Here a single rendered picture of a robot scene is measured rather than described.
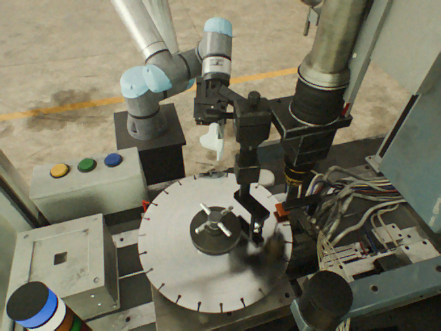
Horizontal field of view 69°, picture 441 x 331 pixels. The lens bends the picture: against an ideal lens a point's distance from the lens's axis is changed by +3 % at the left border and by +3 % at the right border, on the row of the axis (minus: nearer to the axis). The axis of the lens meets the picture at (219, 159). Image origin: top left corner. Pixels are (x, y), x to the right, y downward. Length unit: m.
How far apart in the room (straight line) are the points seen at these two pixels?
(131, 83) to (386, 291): 0.88
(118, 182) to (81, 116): 1.78
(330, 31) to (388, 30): 0.06
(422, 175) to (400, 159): 0.03
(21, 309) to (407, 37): 0.53
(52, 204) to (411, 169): 0.83
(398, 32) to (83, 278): 0.69
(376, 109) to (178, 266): 2.34
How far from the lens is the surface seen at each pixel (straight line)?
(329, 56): 0.44
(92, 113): 2.65
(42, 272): 0.80
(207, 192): 0.75
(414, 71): 0.40
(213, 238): 0.67
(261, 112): 0.48
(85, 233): 0.81
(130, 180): 0.90
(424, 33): 0.39
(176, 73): 0.87
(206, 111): 0.53
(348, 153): 1.20
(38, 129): 2.67
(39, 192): 0.94
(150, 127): 1.17
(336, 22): 0.43
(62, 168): 0.95
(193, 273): 0.65
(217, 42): 0.83
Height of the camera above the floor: 1.55
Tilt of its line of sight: 47 degrees down
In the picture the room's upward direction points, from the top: straight up
